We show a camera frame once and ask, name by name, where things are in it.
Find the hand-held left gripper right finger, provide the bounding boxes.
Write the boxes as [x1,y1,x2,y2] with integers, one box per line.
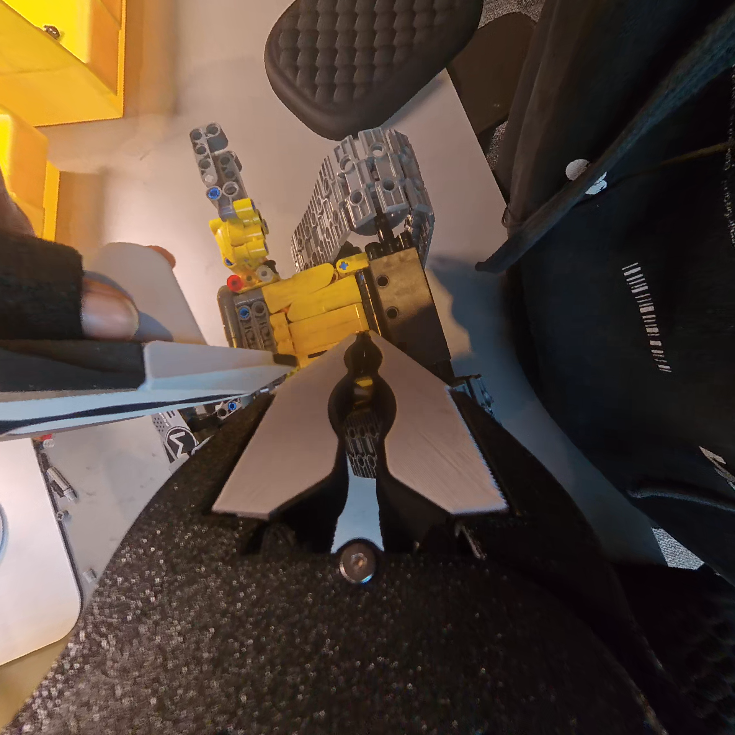
[366,333,511,516]

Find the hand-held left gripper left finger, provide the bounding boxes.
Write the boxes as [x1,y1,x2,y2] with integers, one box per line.
[211,333,361,522]

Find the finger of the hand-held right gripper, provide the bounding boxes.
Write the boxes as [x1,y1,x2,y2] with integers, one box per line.
[0,394,255,442]
[0,341,294,424]

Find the yellow grey toy tracked vehicle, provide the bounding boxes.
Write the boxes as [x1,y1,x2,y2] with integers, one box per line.
[150,123,496,480]

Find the person's right hand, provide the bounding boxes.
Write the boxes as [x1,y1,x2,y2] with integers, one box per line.
[0,230,141,341]

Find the small metal pin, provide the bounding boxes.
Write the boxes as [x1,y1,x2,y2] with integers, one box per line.
[46,466,79,501]

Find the white book stand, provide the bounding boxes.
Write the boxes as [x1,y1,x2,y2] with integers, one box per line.
[0,439,81,670]

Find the black printed hoodie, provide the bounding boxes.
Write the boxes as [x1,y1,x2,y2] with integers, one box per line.
[477,0,735,586]

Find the black mesh office chair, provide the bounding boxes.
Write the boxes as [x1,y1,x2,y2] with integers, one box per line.
[264,0,483,141]

